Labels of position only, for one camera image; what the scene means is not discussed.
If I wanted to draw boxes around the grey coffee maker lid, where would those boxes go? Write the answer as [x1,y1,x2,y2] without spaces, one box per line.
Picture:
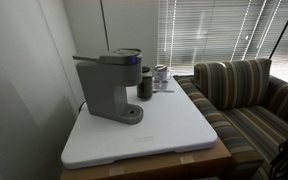
[97,47,144,66]

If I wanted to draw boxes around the black power cable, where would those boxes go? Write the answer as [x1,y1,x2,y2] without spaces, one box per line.
[77,99,87,114]

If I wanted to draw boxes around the striped sofa cushion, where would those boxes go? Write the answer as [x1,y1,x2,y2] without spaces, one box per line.
[193,58,273,111]

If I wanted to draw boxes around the thin grey vertical pole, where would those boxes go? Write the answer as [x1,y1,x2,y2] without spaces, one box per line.
[99,0,111,52]

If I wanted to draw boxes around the metal spoon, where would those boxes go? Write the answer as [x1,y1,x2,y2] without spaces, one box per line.
[152,88,175,94]

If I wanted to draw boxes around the grey coffee maker body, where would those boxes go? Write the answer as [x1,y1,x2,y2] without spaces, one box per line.
[72,54,144,125]

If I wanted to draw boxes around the brown cardboard box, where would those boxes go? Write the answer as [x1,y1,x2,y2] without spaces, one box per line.
[59,137,233,180]

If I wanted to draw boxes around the clear jar white lid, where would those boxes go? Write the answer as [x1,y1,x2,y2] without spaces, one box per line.
[153,64,169,90]

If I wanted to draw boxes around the dark glass jar black lid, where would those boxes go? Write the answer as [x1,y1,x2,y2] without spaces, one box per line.
[136,66,154,101]

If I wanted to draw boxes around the black slanted pole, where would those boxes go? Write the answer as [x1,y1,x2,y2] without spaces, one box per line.
[268,0,288,60]

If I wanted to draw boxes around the white window blinds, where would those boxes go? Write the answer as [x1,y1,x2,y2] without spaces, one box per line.
[157,0,288,86]

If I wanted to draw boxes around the striped sofa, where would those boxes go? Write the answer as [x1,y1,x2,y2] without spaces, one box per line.
[173,74,288,180]

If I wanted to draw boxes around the white plastic board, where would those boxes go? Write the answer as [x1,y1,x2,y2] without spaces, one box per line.
[60,75,218,170]

